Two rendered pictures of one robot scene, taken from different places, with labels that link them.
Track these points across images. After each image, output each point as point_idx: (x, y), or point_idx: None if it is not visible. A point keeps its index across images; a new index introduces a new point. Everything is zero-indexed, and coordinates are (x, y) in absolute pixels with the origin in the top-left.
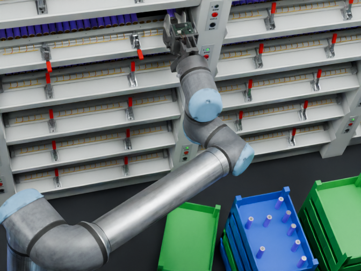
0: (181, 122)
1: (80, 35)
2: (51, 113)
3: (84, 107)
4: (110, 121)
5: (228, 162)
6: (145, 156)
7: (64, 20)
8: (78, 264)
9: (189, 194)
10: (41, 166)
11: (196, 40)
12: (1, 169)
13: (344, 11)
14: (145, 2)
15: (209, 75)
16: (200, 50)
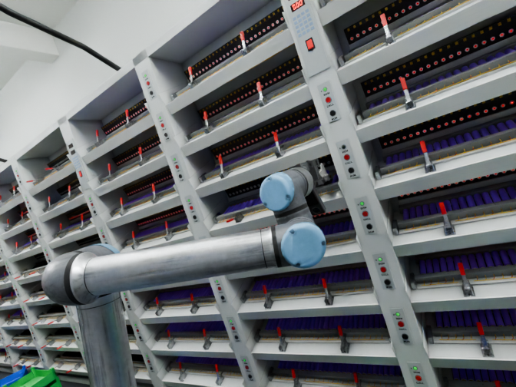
0: (385, 317)
1: (261, 204)
2: (264, 289)
3: (296, 292)
4: (311, 305)
5: (272, 235)
6: (386, 385)
7: (237, 183)
8: (45, 278)
9: (203, 256)
10: (270, 352)
11: (313, 168)
12: (243, 346)
13: None
14: (283, 156)
15: (293, 171)
16: (355, 206)
